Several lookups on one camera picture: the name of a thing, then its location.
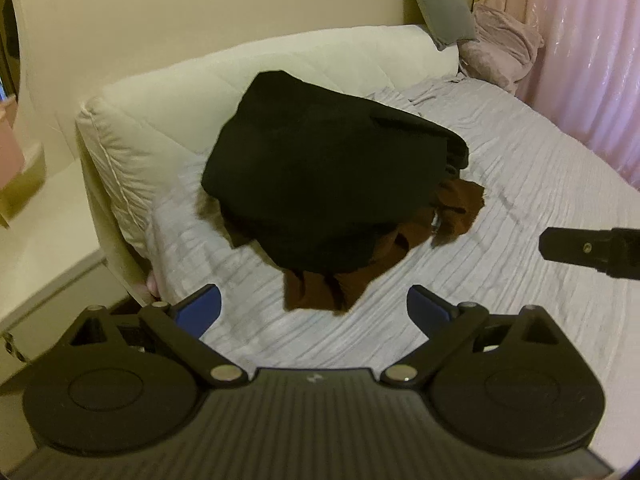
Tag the pink curtain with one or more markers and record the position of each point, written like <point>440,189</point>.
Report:
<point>585,40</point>

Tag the brown garment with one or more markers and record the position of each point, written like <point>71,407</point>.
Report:
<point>320,292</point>

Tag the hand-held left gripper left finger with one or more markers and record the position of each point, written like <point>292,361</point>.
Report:
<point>201,306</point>

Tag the cream nightstand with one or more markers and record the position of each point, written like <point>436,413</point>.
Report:
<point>45,240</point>

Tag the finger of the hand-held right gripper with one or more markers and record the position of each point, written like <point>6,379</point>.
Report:
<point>575,247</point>

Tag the white quilt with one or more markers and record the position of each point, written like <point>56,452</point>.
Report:
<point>165,110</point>

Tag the grey pillow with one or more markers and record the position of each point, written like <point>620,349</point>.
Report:
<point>442,5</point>

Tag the cream padded headboard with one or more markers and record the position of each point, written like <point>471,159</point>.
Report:
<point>200,5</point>

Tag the pink crumpled blanket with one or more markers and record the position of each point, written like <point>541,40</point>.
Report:
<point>500,45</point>

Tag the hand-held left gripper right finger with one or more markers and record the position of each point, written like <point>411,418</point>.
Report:
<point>425,310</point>

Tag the black sweater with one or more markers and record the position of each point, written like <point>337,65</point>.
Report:
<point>325,170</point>

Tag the pink box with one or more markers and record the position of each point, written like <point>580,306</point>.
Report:
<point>9,150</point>

